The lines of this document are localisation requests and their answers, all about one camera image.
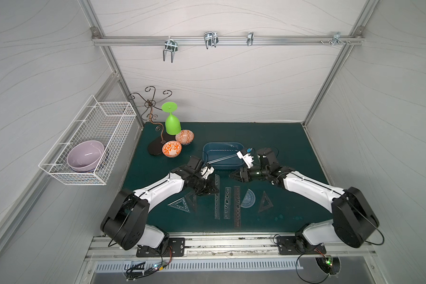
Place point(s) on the brown tall triangle ruler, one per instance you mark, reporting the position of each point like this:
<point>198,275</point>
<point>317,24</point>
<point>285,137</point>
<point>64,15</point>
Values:
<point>191,199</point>

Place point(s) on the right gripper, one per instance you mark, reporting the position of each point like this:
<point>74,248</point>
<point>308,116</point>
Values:
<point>251,172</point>

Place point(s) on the metal double hook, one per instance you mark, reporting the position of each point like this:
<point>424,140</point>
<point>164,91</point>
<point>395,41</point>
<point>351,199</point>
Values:
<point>170,48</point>

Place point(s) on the blue plastic storage box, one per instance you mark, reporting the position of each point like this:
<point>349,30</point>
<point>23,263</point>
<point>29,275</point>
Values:
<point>215,150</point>

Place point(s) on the metal wire cup stand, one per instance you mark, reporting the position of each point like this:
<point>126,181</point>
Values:
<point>155,148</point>

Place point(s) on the brown small triangle ruler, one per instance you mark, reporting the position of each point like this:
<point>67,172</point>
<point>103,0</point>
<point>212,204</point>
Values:
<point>265,203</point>

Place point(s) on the aluminium top rail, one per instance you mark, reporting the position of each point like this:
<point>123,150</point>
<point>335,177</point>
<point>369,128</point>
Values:
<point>240,40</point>

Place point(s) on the orange patterned bowl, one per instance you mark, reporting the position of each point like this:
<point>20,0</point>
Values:
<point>172,149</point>

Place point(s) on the metal wire hook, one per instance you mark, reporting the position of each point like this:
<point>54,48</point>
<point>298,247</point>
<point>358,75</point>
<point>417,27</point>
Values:
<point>211,39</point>

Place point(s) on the purple bowl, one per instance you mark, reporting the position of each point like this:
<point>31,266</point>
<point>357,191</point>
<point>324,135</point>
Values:
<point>85,156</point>

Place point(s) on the white wire basket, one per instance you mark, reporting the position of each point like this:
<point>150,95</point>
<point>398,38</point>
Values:
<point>106,122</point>

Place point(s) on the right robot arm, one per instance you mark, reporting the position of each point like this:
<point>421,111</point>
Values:
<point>353,221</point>

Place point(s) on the red blue patterned bowl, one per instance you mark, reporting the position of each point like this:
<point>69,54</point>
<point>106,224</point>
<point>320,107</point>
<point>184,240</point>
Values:
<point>185,137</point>

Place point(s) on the long clear stencil ruler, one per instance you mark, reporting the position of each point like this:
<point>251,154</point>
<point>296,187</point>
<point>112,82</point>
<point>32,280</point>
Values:
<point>217,198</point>

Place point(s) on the green plastic goblet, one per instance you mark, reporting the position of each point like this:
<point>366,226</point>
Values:
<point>172,123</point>

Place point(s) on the short clear stencil ruler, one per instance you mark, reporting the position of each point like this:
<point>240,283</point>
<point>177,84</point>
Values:
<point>227,203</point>

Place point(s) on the thin clear straight ruler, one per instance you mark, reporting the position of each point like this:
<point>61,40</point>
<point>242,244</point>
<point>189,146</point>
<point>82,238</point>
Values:
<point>223,158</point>

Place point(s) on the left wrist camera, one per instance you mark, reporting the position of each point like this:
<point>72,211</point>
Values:
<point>196,166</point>

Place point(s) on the clear small triangle ruler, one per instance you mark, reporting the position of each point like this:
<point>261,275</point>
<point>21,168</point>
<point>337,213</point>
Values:
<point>180,204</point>

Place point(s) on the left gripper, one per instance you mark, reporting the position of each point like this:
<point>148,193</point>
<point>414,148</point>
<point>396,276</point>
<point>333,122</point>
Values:
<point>202,180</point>

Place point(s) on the clear protractor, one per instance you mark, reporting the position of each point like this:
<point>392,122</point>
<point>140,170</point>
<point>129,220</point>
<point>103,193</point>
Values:
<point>248,200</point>

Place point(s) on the brown stencil ruler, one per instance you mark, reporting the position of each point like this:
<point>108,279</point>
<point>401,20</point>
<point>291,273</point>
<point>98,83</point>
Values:
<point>237,207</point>

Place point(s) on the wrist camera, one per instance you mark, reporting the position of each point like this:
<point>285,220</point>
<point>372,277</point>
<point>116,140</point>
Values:
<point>196,166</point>
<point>249,160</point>

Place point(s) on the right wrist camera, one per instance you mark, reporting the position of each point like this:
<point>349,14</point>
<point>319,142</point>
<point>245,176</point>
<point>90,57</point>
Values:
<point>249,160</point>

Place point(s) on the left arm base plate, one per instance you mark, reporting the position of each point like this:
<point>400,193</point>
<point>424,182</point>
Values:
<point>171,246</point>

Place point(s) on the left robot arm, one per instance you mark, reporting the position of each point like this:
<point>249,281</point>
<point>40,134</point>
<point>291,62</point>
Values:
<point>125,222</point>

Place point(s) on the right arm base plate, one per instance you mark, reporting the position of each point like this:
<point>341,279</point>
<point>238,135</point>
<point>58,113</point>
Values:
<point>285,245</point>

